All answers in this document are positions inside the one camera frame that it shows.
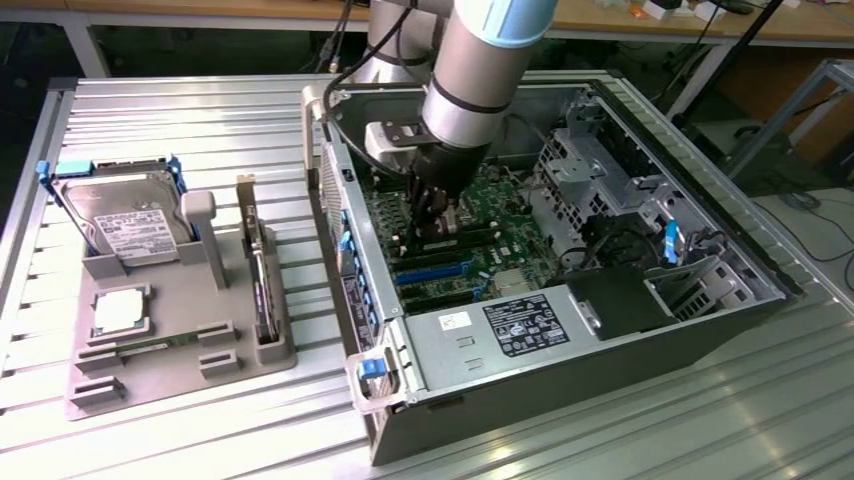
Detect wooden desk with grey frame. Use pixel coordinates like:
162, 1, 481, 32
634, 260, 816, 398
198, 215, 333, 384
0, 0, 854, 121

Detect metal disk bay cage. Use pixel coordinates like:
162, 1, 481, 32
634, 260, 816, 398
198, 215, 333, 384
532, 94, 673, 214

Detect green motherboard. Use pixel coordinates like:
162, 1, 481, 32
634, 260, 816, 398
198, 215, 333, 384
359, 158, 557, 321

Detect black RAM slot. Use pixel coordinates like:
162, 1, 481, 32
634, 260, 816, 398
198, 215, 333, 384
397, 225, 501, 260

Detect black open PC case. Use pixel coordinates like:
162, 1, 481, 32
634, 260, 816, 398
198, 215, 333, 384
299, 68, 805, 467

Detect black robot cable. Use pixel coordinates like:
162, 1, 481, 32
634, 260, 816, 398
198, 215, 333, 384
318, 0, 429, 177

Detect aluminium profile frame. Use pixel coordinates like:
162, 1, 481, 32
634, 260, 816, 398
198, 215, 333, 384
724, 57, 854, 261

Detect blue case latch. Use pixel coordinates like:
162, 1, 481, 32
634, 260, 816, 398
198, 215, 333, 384
357, 356, 390, 385

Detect black hanging cable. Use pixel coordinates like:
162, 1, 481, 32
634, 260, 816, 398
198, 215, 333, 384
666, 0, 720, 121

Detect grey parts rack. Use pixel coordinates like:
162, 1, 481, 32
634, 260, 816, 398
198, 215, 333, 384
63, 189, 299, 422

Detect green RAM stick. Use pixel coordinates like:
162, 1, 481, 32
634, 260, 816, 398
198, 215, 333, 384
114, 333, 203, 355

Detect black expansion slot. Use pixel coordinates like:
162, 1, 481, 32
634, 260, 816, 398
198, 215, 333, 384
403, 289, 477, 314

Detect graphics card with metal bracket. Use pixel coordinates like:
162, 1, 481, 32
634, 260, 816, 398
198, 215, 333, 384
235, 172, 285, 347

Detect silver chipset heatsink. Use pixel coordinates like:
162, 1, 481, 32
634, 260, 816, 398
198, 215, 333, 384
492, 273, 537, 297

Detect hard disk in blue caddy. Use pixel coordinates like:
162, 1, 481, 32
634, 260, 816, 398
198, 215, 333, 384
37, 155, 187, 267

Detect grey power supply unit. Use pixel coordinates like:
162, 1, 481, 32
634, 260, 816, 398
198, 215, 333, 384
398, 283, 606, 397

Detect blue expansion slot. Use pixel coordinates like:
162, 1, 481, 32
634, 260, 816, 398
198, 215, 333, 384
391, 258, 470, 287

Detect silver CPU chip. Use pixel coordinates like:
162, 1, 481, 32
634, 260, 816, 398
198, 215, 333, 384
91, 291, 150, 337

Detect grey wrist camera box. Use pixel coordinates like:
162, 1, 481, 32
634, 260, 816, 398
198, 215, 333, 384
363, 121, 430, 177

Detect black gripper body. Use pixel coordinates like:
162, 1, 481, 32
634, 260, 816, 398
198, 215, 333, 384
407, 141, 490, 200

